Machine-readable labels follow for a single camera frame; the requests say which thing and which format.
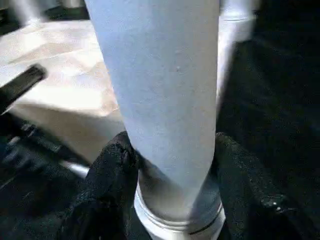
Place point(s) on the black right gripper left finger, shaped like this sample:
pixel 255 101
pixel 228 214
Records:
pixel 105 200

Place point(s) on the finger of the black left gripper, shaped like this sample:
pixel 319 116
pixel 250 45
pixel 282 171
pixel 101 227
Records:
pixel 20 86

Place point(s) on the white plastic table top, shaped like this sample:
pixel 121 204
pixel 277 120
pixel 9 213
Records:
pixel 60 75

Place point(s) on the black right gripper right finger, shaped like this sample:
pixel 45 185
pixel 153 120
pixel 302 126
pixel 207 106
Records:
pixel 260 205

